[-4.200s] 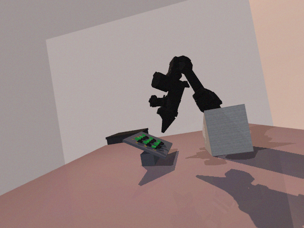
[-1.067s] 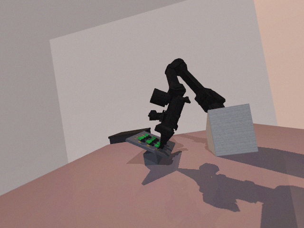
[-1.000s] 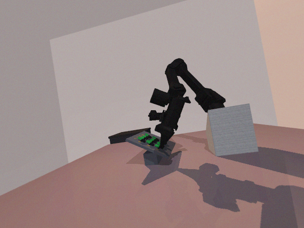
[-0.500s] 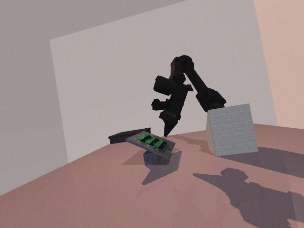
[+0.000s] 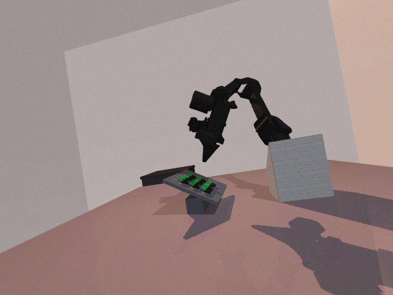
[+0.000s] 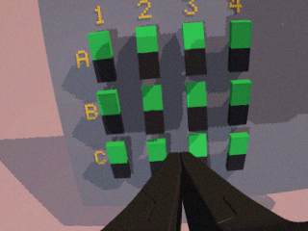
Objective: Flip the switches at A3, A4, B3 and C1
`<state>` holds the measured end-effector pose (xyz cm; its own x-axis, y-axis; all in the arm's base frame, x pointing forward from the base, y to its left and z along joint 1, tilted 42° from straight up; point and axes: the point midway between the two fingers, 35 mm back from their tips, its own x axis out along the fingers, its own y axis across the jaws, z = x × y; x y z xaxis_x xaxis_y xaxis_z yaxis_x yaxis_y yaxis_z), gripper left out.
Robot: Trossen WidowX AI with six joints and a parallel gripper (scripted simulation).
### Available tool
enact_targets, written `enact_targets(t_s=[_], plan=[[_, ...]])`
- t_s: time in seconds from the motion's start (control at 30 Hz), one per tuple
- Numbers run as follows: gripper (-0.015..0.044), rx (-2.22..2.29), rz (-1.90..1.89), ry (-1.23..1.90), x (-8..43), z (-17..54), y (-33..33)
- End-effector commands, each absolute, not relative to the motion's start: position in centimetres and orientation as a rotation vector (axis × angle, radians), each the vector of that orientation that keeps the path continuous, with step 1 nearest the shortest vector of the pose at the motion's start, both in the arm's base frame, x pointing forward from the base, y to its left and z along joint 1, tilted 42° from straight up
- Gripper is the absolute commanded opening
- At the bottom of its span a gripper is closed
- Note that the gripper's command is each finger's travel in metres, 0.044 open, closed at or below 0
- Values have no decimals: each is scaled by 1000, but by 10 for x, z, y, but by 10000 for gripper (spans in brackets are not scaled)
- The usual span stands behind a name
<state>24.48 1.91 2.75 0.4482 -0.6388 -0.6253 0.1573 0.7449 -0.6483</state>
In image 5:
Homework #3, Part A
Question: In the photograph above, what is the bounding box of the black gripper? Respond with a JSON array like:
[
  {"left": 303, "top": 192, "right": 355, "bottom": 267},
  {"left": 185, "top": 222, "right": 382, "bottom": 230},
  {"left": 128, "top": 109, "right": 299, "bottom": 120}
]
[{"left": 195, "top": 116, "right": 226, "bottom": 162}]

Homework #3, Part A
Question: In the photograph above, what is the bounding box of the grey switch panel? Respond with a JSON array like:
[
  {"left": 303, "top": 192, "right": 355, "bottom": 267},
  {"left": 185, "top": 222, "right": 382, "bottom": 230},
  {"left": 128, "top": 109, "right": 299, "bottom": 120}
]
[{"left": 162, "top": 170, "right": 227, "bottom": 214}]

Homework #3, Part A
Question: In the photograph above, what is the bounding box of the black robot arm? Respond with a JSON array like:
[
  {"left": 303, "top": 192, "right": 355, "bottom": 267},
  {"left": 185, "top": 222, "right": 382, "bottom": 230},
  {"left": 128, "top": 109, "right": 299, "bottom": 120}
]
[{"left": 187, "top": 77, "right": 292, "bottom": 146}]

